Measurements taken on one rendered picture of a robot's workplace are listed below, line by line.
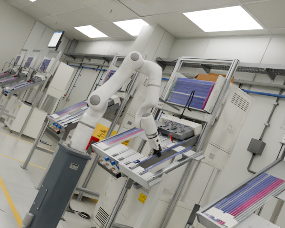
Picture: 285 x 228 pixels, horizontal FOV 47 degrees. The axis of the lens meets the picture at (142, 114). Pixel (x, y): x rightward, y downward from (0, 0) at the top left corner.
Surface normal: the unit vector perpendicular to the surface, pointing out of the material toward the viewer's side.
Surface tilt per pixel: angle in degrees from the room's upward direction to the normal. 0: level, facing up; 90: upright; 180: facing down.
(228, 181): 90
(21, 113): 90
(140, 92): 90
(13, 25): 90
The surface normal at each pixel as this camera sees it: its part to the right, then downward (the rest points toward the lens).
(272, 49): -0.74, -0.39
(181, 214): 0.52, 0.18
